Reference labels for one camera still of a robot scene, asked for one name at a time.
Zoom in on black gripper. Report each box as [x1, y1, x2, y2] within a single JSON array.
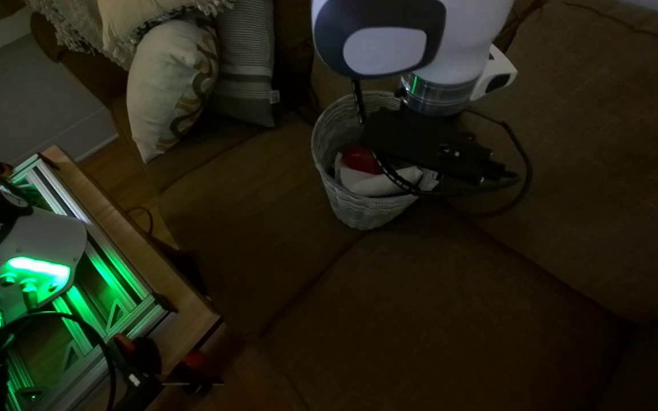
[[360, 109, 516, 186]]

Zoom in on red cup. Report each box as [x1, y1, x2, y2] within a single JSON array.
[[342, 147, 380, 173]]

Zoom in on gray woven basket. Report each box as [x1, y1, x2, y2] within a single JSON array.
[[310, 94, 419, 230]]

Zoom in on white cloth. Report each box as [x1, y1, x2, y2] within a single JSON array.
[[333, 154, 438, 198]]

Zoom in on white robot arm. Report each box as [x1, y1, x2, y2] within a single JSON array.
[[310, 0, 519, 187]]

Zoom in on gray striped pillow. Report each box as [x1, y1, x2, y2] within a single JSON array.
[[211, 0, 275, 127]]

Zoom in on brown fabric sofa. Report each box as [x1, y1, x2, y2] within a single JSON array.
[[29, 0, 658, 411]]

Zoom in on white patterned pillow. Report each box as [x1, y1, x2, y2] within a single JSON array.
[[125, 20, 219, 162]]

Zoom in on cream fringed pillow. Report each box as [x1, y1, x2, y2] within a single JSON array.
[[97, 0, 235, 69]]

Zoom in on knitted cream blanket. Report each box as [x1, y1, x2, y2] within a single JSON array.
[[25, 0, 118, 55]]

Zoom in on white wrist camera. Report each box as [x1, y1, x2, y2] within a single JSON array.
[[470, 46, 519, 101]]

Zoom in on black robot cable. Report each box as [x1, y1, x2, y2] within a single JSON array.
[[350, 75, 534, 220]]

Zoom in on aluminium frame with green light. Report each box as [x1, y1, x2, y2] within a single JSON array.
[[5, 155, 170, 411]]

